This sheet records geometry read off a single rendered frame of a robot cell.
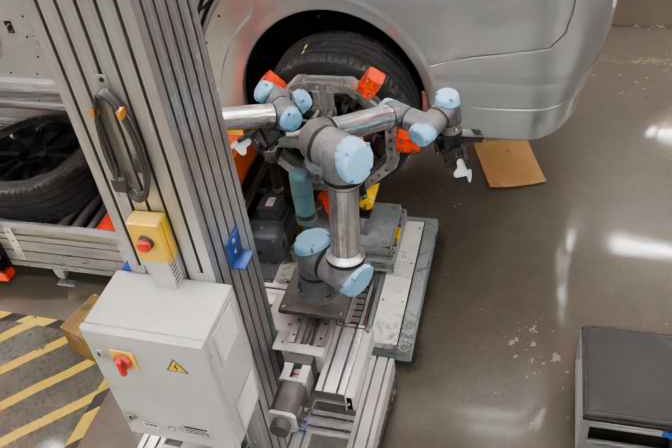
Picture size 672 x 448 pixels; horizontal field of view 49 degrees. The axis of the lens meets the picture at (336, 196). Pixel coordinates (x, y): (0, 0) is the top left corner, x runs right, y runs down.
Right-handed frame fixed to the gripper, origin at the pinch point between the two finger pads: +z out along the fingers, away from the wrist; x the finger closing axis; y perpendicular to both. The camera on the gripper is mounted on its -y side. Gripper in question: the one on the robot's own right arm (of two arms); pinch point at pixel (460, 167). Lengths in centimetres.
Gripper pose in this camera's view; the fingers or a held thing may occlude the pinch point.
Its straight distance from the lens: 257.1
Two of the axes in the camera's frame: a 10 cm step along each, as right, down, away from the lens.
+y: -9.1, 4.1, -1.0
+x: 3.7, 6.7, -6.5
